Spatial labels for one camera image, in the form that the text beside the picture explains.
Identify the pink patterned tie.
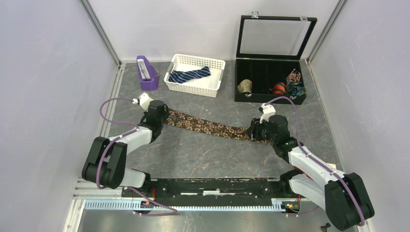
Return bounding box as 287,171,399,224
286,69,302,83

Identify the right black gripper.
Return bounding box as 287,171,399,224
245,116,277,144

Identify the teal patterned tie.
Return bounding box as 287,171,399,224
285,81,306,96

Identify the white plastic basket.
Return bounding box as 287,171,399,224
164,54,226,98

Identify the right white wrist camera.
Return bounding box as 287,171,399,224
259,103,276,124

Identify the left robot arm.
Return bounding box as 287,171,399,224
81,99,170,197

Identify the navy striped tie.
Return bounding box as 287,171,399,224
168,66,211,84

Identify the olive rolled tie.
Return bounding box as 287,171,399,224
237,79,252,94

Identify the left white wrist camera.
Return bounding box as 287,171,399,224
132,92,153,112

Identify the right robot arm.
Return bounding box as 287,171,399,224
246,115,375,231

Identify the brown floral tie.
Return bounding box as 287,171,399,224
165,109,272,145

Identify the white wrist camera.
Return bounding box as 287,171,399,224
132,92,153,112
259,103,276,124

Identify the black display case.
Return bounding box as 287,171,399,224
234,15,317,105

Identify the purple metronome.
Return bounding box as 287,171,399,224
136,56,159,91

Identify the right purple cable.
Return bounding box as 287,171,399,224
264,96,366,227

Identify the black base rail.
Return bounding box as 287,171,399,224
139,177,303,207

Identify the orange navy rolled tie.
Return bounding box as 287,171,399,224
270,82,286,95

